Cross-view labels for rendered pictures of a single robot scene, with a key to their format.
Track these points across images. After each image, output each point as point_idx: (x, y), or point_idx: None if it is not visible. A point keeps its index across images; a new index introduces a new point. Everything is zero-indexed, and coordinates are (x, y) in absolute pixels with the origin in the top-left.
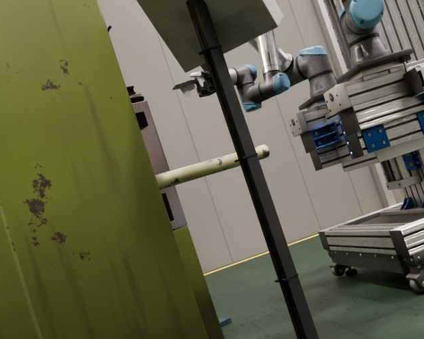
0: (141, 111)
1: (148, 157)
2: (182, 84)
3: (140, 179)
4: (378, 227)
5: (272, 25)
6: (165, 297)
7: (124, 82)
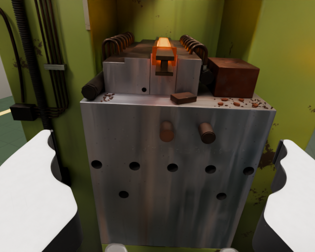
0: (11, 106)
1: (26, 139)
2: (276, 176)
3: None
4: None
5: None
6: None
7: (5, 72)
